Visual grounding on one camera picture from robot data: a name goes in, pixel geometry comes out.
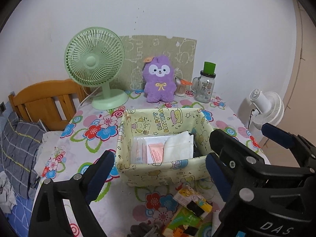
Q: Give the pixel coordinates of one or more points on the grey plaid pillow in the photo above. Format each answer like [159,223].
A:
[20,141]

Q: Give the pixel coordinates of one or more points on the green tissue pack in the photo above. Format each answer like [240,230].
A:
[186,224]

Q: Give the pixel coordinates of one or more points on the yellow cartoon tissue pack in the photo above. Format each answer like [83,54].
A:
[193,201]

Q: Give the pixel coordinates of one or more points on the wall socket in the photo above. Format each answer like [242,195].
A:
[2,107]

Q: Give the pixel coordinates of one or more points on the pink sachet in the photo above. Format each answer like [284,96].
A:
[156,152]

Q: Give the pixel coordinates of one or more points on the cotton swab container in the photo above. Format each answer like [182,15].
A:
[181,86]

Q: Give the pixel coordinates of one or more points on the cartoon cardboard sheet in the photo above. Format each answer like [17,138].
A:
[180,51]

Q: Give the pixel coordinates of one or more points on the yellow cartoon storage box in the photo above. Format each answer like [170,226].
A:
[157,125]

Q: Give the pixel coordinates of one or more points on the crumpled white cloth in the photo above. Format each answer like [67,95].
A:
[7,197]

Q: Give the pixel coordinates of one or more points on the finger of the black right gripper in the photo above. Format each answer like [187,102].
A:
[300,147]

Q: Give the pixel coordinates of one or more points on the glass jar green lid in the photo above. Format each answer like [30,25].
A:
[202,86]

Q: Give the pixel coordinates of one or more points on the white tissue pack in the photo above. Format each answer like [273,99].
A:
[178,147]

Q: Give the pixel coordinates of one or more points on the clear plastic packet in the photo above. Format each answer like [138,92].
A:
[138,153]

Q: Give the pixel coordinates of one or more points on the purple plush toy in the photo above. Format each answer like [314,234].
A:
[159,80]

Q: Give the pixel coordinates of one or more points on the white floor fan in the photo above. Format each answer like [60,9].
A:
[261,108]

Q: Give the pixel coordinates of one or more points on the floral tablecloth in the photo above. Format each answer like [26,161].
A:
[130,195]

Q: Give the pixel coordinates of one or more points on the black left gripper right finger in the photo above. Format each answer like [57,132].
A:
[260,199]

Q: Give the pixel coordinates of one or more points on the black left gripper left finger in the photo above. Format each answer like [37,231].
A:
[49,216]

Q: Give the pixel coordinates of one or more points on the wooden bed headboard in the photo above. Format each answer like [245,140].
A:
[48,101]

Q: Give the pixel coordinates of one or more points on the green desk fan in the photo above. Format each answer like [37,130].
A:
[93,58]

